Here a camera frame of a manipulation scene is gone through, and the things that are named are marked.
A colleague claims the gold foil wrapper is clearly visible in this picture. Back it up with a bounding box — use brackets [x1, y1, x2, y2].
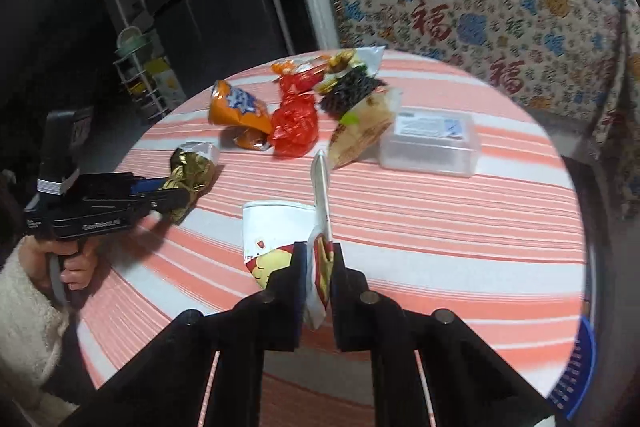
[168, 141, 221, 208]

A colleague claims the person's left forearm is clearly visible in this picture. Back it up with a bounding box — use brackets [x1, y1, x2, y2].
[0, 249, 76, 423]

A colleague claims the striped tablecloth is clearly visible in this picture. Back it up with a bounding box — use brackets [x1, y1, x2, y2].
[75, 49, 588, 427]

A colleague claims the orange chip bag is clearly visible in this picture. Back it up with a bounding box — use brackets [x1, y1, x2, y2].
[208, 79, 274, 152]

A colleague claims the white blue snack bag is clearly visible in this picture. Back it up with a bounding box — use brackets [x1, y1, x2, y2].
[350, 46, 387, 80]

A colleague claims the blue plastic basket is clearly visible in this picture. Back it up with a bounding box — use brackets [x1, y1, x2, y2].
[547, 314, 597, 418]

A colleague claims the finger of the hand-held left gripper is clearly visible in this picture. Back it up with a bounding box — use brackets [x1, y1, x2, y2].
[131, 177, 173, 192]
[145, 188, 193, 225]

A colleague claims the white cartoon snack wrapper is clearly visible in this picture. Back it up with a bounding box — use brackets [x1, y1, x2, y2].
[241, 149, 333, 332]

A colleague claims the person's left hand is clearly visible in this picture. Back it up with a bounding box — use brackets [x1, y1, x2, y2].
[20, 239, 96, 298]

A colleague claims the clear plastic box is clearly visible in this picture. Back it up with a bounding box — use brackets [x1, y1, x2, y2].
[378, 107, 482, 178]

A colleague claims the brown gold candy wrapper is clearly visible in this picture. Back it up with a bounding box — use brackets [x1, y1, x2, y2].
[325, 49, 358, 75]

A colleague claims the red plastic bag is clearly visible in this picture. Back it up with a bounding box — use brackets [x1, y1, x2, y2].
[270, 74, 321, 158]

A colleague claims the dark refrigerator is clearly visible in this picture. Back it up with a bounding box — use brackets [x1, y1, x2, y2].
[97, 0, 296, 108]

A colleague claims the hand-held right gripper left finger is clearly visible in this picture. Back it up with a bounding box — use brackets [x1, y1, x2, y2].
[60, 241, 308, 427]

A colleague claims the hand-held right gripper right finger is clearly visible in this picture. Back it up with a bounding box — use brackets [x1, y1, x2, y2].
[330, 242, 556, 427]

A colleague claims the beige snack wrapper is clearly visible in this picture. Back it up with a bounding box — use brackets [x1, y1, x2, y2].
[327, 89, 403, 170]

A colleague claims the wire storage rack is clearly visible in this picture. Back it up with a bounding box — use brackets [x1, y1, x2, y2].
[112, 27, 181, 120]

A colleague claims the black lattice wrapper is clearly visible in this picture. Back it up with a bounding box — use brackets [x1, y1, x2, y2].
[319, 66, 383, 118]

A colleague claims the orange white snack wrapper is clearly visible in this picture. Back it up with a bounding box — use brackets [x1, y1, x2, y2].
[271, 58, 328, 80]

